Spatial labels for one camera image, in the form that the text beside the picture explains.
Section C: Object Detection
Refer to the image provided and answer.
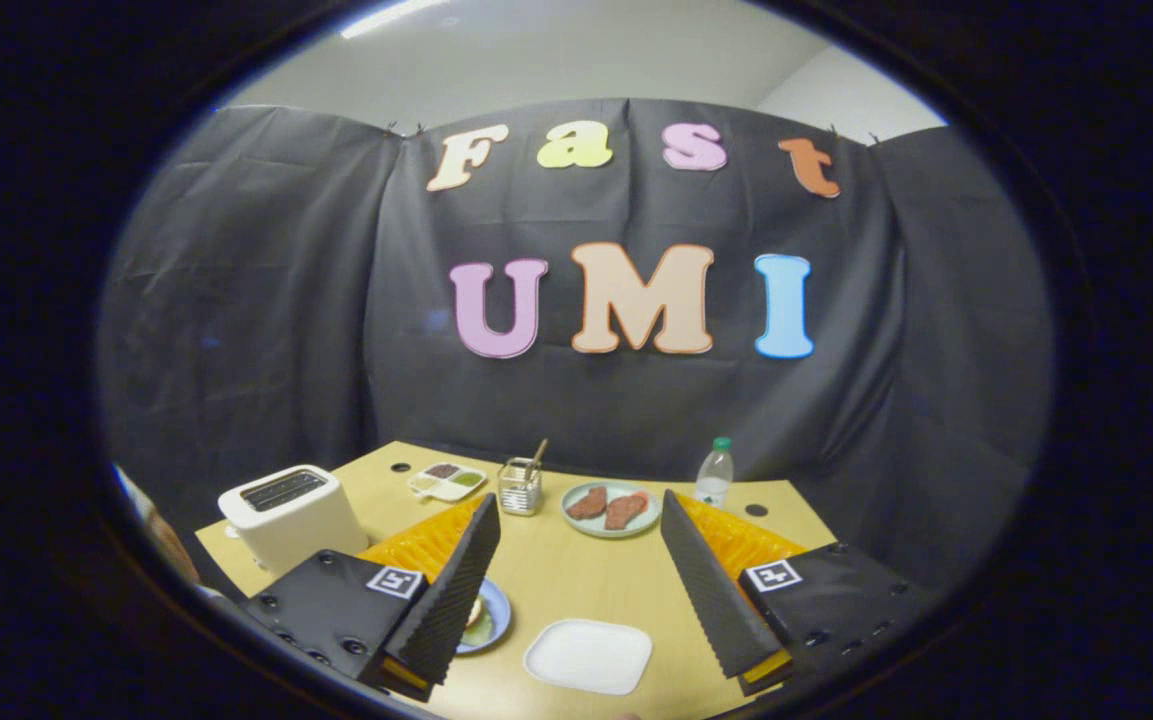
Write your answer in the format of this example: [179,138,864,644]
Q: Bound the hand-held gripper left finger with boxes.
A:
[241,493,502,703]

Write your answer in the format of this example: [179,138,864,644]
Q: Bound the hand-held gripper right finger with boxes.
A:
[658,488,937,698]

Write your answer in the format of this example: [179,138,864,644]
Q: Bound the blue round plate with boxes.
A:
[456,578,513,656]

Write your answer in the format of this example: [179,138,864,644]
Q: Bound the white divided condiment tray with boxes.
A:
[407,462,489,503]

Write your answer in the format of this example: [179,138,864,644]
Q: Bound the clear plastic water bottle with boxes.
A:
[694,437,735,509]

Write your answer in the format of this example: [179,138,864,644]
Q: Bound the pale green oval plate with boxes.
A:
[560,481,662,539]

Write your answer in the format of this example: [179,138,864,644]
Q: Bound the white square plate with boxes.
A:
[523,618,654,697]

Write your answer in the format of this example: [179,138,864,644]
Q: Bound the white toaster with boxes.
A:
[217,464,370,578]

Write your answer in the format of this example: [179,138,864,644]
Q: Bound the black backdrop cloth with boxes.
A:
[96,97,1057,601]

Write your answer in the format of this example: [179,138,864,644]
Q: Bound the wire utensil holder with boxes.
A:
[497,457,544,517]

